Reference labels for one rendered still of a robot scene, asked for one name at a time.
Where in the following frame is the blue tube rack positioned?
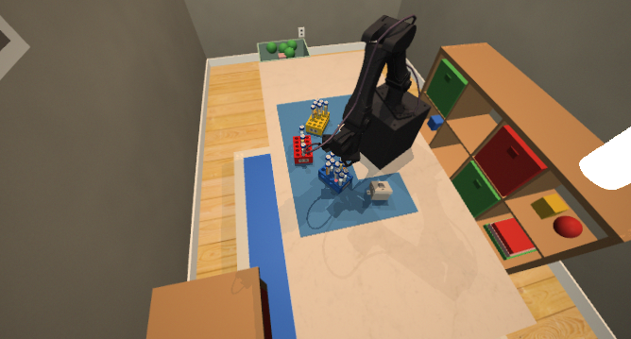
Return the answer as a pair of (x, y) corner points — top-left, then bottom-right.
(318, 165), (353, 194)

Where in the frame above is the light blue mat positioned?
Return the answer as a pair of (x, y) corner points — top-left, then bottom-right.
(277, 94), (418, 237)

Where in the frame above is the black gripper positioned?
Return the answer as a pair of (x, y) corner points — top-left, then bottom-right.
(341, 142), (361, 167)

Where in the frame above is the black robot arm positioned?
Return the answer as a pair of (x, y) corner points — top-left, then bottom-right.
(322, 15), (417, 157)

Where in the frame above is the red rack with round wells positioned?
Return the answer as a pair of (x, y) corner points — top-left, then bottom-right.
(293, 135), (313, 164)

